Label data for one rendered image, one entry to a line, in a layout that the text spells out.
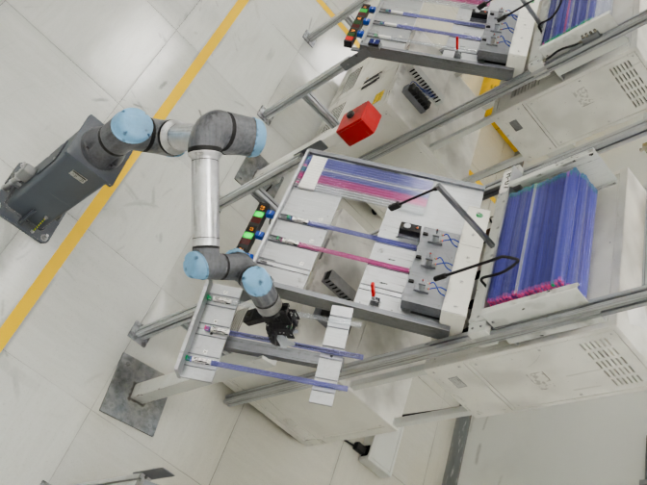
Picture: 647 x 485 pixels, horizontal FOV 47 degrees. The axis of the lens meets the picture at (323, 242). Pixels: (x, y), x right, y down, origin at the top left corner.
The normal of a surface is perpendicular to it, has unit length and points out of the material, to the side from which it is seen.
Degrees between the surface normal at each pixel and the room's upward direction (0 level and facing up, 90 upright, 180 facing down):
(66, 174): 90
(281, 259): 46
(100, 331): 0
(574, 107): 90
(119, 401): 0
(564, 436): 90
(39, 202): 90
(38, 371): 0
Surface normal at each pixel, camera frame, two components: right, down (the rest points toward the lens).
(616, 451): -0.67, -0.62
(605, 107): -0.30, 0.72
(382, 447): 0.68, -0.29
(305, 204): 0.00, -0.65
